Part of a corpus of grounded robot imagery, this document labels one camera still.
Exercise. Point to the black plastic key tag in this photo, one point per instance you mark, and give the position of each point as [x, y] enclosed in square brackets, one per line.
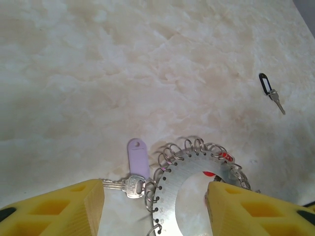
[265, 83]

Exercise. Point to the red plastic key tag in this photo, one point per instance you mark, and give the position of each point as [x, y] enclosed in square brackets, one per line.
[225, 156]
[208, 174]

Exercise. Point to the steel disc with split rings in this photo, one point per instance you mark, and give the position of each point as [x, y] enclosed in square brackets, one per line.
[177, 182]

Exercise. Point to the silver metal key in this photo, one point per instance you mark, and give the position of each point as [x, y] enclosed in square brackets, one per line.
[133, 188]
[272, 94]

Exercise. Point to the purple plastic key tag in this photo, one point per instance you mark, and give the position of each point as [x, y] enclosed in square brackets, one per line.
[137, 159]

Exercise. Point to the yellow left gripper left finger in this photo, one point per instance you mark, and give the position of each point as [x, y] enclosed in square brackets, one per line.
[49, 214]

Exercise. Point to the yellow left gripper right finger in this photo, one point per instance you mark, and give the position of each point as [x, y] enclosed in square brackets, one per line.
[258, 214]

